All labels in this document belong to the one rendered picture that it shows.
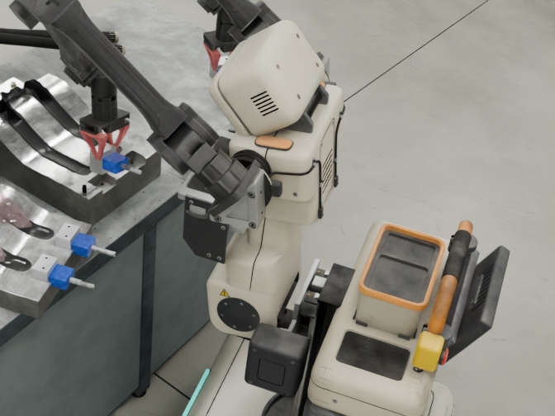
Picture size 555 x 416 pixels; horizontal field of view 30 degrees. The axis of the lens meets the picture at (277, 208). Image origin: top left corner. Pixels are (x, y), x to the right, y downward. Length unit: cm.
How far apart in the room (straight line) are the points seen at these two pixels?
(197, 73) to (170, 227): 49
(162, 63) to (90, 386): 93
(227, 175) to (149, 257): 80
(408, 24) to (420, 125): 81
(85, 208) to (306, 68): 66
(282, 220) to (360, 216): 160
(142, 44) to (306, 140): 114
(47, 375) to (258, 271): 64
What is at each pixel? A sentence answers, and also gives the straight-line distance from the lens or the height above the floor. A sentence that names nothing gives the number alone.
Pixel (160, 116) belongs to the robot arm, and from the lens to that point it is 191.
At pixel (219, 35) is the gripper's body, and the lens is 264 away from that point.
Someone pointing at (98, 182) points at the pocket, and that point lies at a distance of 246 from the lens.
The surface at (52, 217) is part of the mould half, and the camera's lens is 238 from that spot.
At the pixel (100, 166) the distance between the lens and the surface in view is 236.
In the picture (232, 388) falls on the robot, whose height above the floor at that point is 28.
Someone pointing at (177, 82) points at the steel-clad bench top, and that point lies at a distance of 291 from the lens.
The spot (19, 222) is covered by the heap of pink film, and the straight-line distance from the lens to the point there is 235.
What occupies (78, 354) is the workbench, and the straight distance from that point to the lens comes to 266.
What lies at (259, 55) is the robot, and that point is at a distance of 197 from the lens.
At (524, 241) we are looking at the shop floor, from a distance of 386.
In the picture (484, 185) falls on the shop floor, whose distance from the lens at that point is 406.
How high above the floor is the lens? 244
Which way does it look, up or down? 41 degrees down
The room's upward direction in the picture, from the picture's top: 8 degrees clockwise
